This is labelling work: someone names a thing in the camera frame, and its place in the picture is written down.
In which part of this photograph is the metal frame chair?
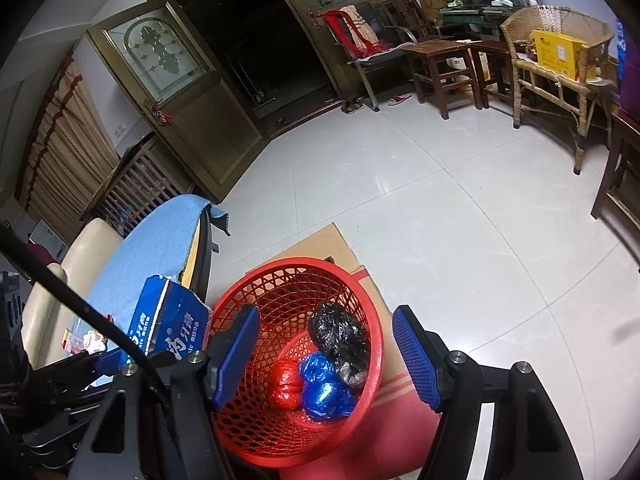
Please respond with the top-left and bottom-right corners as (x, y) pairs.
(320, 5), (416, 111)

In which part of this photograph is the wicker armchair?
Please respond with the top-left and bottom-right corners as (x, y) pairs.
(500, 5), (616, 176)

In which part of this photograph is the beige curtain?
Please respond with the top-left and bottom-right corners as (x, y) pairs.
(15, 57), (121, 221)

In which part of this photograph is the red plastic bag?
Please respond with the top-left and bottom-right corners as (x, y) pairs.
(267, 358), (306, 408)

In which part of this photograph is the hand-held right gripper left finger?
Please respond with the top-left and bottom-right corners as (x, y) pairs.
(67, 305), (261, 480)

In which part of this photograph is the red striped cloth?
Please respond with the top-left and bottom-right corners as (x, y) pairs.
(322, 7), (396, 56)

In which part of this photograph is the round wooden table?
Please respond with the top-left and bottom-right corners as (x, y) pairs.
(180, 207), (221, 306)

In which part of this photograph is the blue plastic bag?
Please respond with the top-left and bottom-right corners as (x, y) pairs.
(298, 351), (357, 422)

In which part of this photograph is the dark wooden stool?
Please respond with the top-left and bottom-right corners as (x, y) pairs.
(470, 40), (516, 106)
(402, 40), (483, 121)

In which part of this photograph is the wooden slatted crib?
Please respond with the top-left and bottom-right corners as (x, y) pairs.
(80, 132), (198, 241)

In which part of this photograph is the round table with blue cloth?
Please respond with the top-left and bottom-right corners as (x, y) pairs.
(65, 192), (231, 361)

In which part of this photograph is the black cable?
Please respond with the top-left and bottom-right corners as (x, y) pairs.
(0, 222), (173, 411)

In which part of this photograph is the red plastic mesh basket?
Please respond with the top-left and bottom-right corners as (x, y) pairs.
(207, 257), (386, 468)

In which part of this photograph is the brown door with leaf glass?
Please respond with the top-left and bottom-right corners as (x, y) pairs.
(87, 0), (273, 203)

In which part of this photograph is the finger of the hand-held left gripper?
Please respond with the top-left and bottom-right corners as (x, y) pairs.
(52, 347), (131, 391)

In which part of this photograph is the dark wooden side chair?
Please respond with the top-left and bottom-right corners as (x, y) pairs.
(590, 110), (640, 236)

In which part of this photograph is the black plastic bag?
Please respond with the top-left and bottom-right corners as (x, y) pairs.
(308, 302), (371, 386)

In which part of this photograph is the blue toothpaste box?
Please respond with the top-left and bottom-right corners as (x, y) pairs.
(120, 275), (213, 366)

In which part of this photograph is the brown door with round glass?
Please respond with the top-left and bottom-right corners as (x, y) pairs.
(260, 0), (413, 111)

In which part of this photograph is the brown cardboard sheet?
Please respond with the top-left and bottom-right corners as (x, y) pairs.
(255, 222), (443, 480)

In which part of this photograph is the yellow cardboard box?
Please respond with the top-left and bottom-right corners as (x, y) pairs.
(530, 30), (591, 83)

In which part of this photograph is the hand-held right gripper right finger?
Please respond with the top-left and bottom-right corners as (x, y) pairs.
(392, 305), (586, 480)

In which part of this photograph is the white wrapper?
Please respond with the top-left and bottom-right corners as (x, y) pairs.
(62, 327), (108, 356)

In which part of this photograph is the cream leather chair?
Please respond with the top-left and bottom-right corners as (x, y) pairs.
(22, 217), (123, 368)

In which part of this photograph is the white standing air conditioner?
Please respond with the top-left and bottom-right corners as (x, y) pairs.
(30, 222), (68, 261)

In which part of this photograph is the dark wooden armchair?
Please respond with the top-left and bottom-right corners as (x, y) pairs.
(377, 0), (443, 43)

